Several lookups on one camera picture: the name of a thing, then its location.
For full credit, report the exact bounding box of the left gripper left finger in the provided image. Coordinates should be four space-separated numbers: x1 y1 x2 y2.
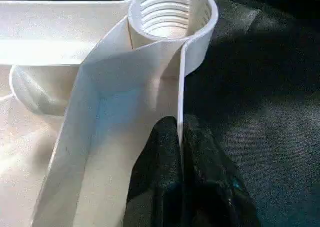
122 116 182 227

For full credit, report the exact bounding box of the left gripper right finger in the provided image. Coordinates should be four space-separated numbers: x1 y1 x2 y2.
183 114 261 227

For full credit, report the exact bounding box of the white plastic table top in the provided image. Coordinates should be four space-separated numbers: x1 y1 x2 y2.
0 0 220 227

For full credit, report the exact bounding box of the black work mat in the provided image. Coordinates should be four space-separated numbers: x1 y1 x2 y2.
177 0 320 227

